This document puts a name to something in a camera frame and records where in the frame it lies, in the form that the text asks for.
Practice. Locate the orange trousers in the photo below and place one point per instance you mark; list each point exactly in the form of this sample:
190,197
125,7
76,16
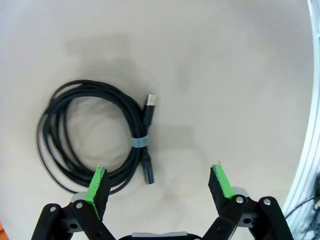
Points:
1,232

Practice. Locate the pale aluminium frame rail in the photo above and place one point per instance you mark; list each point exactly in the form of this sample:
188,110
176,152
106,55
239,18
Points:
306,150

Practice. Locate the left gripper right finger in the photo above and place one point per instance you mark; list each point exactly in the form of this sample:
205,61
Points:
222,185

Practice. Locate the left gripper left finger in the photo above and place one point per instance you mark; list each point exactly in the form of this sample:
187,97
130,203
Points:
95,190

